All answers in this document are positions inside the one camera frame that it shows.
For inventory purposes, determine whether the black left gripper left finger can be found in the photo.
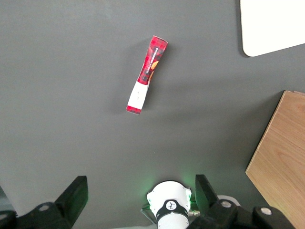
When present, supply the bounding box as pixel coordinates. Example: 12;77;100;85
0;176;89;229

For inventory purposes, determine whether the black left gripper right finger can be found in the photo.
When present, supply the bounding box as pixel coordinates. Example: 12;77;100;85
188;174;296;229

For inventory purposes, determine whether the red cookie box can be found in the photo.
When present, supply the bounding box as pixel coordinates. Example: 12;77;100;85
125;35;169;115

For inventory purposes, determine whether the white plastic tray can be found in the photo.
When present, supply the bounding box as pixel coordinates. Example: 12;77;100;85
240;0;305;57

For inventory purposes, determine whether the wooden drawer cabinet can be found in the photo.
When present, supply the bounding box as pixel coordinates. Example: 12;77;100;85
245;90;305;229

